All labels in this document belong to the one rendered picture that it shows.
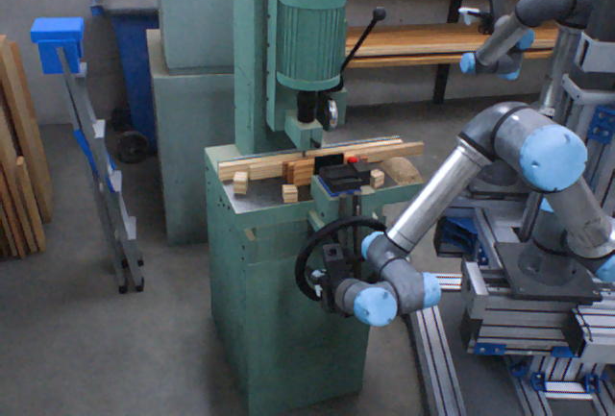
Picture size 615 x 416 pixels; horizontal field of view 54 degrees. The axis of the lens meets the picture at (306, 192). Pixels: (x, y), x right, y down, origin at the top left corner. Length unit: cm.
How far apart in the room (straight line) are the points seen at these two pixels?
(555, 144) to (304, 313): 106
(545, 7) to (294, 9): 74
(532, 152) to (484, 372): 122
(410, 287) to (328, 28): 70
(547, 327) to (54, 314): 192
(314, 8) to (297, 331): 103
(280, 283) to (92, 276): 127
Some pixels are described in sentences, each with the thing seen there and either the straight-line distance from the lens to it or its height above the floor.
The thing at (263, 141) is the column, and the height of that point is 92.
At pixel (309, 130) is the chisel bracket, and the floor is 106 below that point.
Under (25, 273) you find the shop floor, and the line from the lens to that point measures 302.
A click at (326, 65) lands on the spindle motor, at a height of 127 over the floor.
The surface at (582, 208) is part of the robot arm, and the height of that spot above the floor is 116.
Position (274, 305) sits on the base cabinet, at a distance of 189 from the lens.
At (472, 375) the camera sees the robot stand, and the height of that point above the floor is 21.
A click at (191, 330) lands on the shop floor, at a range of 258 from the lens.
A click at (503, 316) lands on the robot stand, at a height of 70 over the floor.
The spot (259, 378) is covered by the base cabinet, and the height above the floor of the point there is 22.
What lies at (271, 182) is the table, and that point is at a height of 90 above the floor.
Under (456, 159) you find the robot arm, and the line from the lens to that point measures 131.
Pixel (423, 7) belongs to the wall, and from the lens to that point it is 445.
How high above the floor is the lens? 183
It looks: 32 degrees down
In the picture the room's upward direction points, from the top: 4 degrees clockwise
